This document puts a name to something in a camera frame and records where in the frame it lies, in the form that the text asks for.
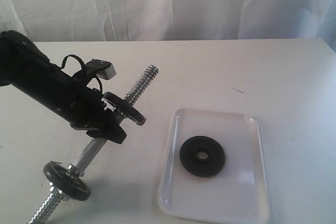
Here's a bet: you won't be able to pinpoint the chrome threaded dumbbell bar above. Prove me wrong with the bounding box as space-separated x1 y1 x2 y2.
29 65 159 223

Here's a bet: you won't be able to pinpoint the black weight plate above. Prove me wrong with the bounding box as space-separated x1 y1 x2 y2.
43 161 91 201
103 92 146 126
179 136 226 178

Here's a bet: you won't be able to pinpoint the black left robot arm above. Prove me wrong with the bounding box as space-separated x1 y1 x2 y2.
1 30 127 144

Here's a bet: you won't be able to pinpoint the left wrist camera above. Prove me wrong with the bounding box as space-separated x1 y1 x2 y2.
85 59 117 80

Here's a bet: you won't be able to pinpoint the white backdrop curtain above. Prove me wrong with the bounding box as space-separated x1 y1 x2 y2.
1 0 335 47

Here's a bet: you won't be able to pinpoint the white rectangular plastic tray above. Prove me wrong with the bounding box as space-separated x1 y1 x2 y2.
157 108 271 223

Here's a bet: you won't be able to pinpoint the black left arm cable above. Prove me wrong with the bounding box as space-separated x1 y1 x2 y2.
60 55 103 93

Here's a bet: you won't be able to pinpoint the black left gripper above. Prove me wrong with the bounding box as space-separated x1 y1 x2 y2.
57 82 127 144

